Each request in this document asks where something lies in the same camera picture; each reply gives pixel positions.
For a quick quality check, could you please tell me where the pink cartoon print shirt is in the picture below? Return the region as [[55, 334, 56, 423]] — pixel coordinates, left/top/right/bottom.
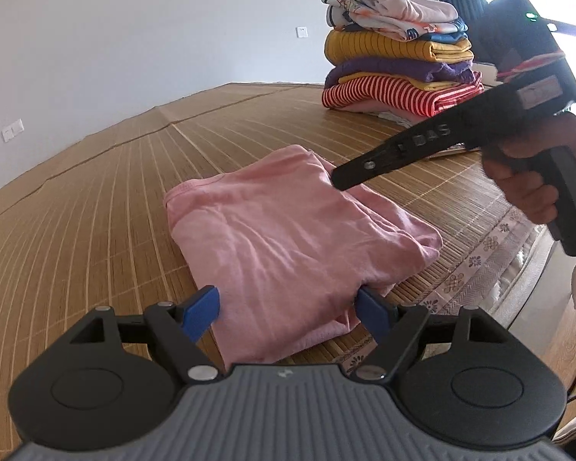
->
[[165, 145, 442, 365]]

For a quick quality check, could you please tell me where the person's right hand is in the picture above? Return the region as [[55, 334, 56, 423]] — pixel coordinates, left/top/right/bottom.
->
[[482, 113, 576, 225]]

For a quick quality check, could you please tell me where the purple folded garment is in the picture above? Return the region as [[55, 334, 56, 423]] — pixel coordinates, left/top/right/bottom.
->
[[324, 57, 475, 88]]

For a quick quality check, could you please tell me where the white mattress edge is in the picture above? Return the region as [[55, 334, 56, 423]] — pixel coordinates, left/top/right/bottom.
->
[[482, 230, 574, 353]]

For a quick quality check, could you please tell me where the red striped folded garment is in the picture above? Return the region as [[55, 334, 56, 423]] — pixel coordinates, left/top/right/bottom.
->
[[321, 76, 485, 118]]

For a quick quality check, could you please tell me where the woven bamboo bed mat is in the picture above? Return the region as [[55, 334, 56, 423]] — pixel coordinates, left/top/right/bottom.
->
[[0, 81, 548, 461]]

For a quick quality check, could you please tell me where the mustard yellow folded garment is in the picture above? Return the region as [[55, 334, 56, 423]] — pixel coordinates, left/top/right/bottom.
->
[[324, 30, 474, 66]]

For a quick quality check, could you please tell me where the white patterned folded garment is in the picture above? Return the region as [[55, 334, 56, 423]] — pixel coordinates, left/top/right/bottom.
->
[[321, 0, 468, 44]]

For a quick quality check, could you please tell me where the white wall socket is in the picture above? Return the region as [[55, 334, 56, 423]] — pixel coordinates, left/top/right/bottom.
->
[[295, 26, 309, 38]]

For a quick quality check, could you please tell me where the white wall switch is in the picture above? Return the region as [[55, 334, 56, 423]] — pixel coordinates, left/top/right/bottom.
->
[[1, 120, 25, 143]]

